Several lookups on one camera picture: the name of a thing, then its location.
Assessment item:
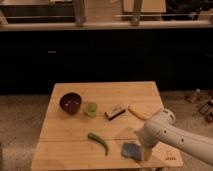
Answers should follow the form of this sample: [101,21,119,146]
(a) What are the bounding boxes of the green chili pepper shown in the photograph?
[87,133,109,156]

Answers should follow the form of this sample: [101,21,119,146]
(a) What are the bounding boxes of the dark purple bowl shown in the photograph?
[59,92,82,115]

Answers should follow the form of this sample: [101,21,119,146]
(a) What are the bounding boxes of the green plastic cup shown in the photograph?
[84,102,97,117]

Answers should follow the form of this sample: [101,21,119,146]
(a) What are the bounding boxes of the dark brush block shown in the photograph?
[105,106,126,120]

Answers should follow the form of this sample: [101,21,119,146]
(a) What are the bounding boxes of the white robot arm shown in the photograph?
[136,108,213,166]

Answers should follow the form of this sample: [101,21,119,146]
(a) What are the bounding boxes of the yellow corn cob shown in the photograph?
[128,106,151,120]

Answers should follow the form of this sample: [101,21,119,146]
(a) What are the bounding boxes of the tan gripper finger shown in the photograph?
[142,147,152,161]

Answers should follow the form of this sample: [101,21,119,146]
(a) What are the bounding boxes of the wooden table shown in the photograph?
[31,82,183,171]

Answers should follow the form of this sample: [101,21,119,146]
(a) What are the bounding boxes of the blue sponge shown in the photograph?
[121,142,142,161]

